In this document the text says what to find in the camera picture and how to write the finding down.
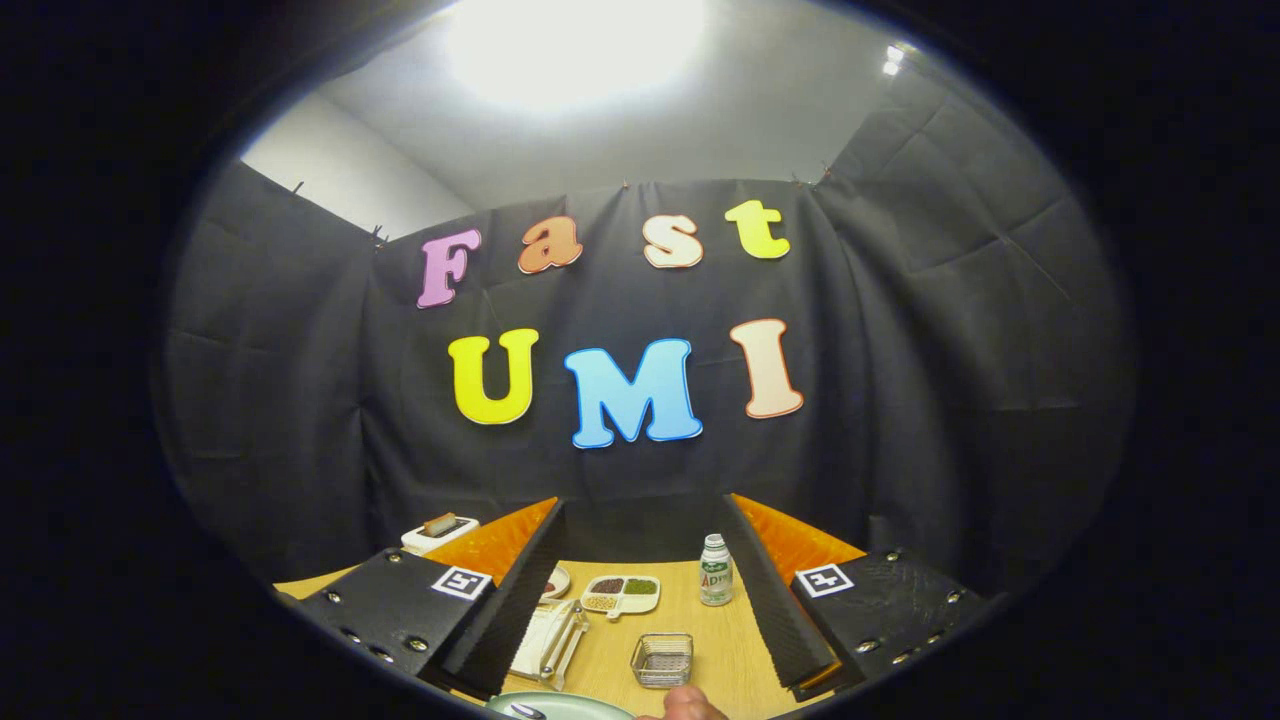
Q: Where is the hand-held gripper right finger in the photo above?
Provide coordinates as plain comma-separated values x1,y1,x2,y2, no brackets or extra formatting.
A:
720,493,1001,701

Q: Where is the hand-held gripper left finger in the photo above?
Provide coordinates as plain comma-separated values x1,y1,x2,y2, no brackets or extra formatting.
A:
275,497,567,701

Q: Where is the white wire dish rack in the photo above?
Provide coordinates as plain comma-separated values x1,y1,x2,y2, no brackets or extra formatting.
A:
505,598,591,693

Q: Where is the pale green plate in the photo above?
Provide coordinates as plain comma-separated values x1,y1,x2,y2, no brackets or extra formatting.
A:
487,690,641,720

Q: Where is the metal wire basket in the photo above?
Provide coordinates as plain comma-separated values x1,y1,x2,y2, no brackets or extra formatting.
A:
630,632,694,690

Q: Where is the white drip tray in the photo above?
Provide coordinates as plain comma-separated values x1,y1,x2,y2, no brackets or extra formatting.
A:
510,600,571,679

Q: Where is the white drink bottle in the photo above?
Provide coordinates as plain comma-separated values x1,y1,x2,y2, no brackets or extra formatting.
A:
699,533,734,607

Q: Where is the white toaster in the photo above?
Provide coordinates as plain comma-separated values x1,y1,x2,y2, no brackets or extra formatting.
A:
401,513,481,556

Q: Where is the white divided tray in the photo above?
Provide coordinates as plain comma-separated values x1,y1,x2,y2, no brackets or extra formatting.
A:
581,574,662,621

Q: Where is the black backdrop cloth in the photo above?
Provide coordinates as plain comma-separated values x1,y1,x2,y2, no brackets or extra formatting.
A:
150,70,1136,601

